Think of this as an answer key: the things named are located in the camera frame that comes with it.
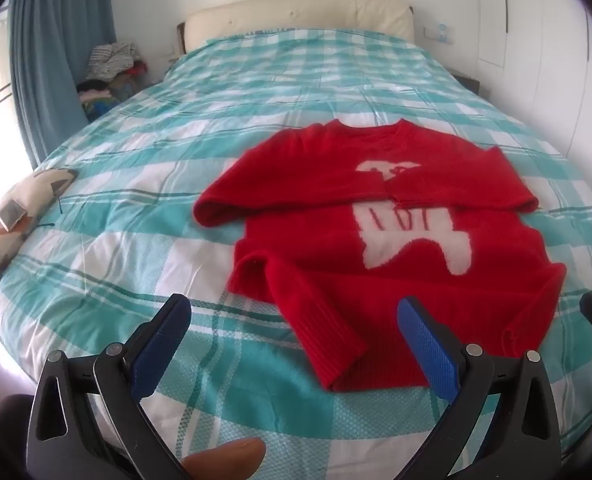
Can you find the pile of mixed clothes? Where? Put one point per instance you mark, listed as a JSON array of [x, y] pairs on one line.
[[113, 72]]

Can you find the cream padded headboard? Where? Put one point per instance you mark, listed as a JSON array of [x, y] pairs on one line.
[[296, 15]]

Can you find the person's left hand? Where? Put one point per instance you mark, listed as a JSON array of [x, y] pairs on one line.
[[225, 457]]

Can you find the beige patterned pillow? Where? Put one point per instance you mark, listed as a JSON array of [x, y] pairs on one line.
[[20, 250]]

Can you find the dark bedside table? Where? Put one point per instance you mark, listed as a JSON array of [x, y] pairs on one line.
[[468, 80]]

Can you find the teal white checked bed blanket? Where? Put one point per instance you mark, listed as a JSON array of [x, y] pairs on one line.
[[276, 85]]

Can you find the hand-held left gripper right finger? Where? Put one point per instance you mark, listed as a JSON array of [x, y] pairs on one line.
[[428, 350]]

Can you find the red knit sweater white animal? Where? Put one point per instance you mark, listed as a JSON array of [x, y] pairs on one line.
[[391, 240]]

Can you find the blue curtain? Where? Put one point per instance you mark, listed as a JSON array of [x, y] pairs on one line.
[[50, 60]]

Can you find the white wall socket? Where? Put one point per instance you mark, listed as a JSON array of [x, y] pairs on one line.
[[438, 32]]

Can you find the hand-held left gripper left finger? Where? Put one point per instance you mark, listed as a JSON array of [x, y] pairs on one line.
[[158, 345]]

